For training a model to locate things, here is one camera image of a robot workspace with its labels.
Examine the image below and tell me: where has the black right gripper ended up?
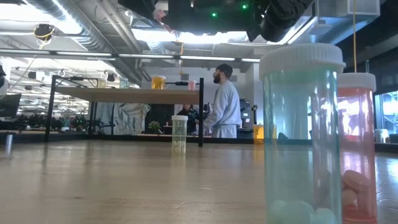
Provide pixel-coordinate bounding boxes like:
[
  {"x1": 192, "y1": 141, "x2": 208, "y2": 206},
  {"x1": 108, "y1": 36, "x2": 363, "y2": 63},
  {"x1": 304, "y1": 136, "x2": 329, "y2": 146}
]
[{"x1": 161, "y1": 0, "x2": 218, "y2": 35}]

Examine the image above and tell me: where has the large orange pill bottle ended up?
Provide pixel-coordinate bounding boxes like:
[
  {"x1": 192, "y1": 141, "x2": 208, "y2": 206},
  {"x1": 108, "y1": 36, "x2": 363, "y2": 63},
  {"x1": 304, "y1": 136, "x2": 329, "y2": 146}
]
[
  {"x1": 253, "y1": 124, "x2": 265, "y2": 146},
  {"x1": 150, "y1": 75, "x2": 167, "y2": 90}
]

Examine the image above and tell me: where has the person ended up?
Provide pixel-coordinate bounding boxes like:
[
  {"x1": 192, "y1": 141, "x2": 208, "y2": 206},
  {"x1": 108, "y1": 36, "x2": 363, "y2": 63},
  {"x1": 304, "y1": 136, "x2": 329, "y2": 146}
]
[
  {"x1": 177, "y1": 104, "x2": 200, "y2": 135},
  {"x1": 203, "y1": 63, "x2": 243, "y2": 139}
]

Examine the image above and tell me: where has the black computer monitor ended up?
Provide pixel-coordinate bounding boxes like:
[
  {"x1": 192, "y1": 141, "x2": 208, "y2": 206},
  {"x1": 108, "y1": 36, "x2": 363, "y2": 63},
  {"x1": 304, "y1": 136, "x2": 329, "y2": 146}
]
[
  {"x1": 0, "y1": 93, "x2": 22, "y2": 118},
  {"x1": 239, "y1": 98, "x2": 251, "y2": 121}
]

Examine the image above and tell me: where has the small green desk plant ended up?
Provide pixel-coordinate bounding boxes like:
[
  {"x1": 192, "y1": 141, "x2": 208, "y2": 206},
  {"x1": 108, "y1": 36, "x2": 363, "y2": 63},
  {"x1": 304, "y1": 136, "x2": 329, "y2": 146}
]
[{"x1": 148, "y1": 120, "x2": 162, "y2": 135}]

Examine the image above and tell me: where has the long linear ceiling light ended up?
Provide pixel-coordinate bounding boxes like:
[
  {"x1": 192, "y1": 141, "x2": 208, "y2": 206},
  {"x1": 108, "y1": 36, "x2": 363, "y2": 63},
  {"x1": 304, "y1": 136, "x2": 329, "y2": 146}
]
[{"x1": 0, "y1": 48, "x2": 261, "y2": 63}]

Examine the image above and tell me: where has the grey draped cover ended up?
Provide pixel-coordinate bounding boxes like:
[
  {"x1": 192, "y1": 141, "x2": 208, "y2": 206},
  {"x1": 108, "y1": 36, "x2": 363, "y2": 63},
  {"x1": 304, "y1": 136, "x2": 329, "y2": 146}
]
[{"x1": 93, "y1": 102, "x2": 151, "y2": 136}]

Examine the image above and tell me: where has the black round ceiling device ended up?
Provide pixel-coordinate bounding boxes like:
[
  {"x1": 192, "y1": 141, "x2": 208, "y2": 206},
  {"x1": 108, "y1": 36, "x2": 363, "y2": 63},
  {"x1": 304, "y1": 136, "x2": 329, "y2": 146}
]
[{"x1": 33, "y1": 23, "x2": 56, "y2": 42}]

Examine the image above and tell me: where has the silver metal standoff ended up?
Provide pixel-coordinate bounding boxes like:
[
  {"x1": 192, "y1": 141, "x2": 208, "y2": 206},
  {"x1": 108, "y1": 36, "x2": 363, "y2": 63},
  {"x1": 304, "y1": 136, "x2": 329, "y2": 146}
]
[{"x1": 4, "y1": 133, "x2": 14, "y2": 156}]

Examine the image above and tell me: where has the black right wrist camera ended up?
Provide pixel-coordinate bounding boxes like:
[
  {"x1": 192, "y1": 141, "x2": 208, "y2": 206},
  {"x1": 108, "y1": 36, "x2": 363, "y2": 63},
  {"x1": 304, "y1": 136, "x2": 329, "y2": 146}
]
[{"x1": 247, "y1": 0, "x2": 313, "y2": 43}]

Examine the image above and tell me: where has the silver ribbed air duct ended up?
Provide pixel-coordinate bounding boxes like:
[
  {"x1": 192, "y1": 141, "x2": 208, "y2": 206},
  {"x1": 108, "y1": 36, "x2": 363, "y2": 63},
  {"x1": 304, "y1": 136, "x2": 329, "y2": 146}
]
[{"x1": 27, "y1": 0, "x2": 153, "y2": 85}]

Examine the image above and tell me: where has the black metal shelf frame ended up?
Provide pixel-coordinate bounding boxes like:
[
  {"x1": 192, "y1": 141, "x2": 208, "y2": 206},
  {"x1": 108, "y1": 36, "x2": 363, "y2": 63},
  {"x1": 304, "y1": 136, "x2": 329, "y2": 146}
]
[{"x1": 43, "y1": 74, "x2": 205, "y2": 148}]

